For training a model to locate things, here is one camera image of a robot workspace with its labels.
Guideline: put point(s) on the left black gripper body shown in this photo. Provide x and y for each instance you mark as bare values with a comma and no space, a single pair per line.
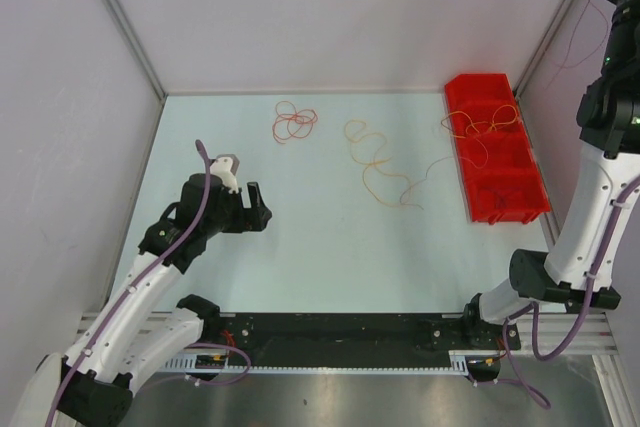
230,218

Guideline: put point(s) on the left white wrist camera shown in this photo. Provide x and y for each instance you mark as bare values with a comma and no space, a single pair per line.
225,167

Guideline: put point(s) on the red compartment bin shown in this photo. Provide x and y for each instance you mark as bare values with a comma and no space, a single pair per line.
501,179

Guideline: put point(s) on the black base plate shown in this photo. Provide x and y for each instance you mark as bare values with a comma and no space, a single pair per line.
355,340

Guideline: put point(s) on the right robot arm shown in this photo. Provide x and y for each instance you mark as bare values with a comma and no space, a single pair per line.
578,267

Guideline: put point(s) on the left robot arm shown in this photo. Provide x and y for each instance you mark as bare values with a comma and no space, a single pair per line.
95,380

